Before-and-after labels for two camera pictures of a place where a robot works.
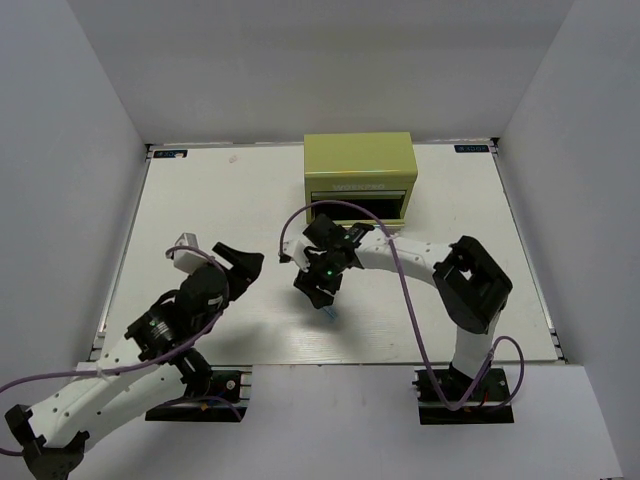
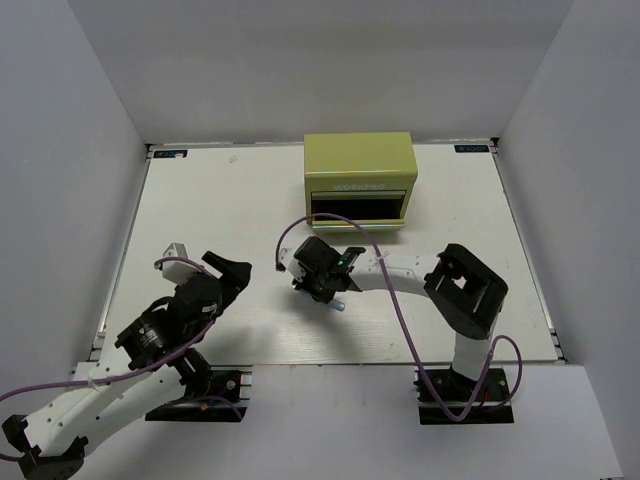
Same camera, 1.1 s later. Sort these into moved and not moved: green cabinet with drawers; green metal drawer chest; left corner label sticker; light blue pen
Moved: light blue pen
Not moved: green metal drawer chest; left corner label sticker; green cabinet with drawers
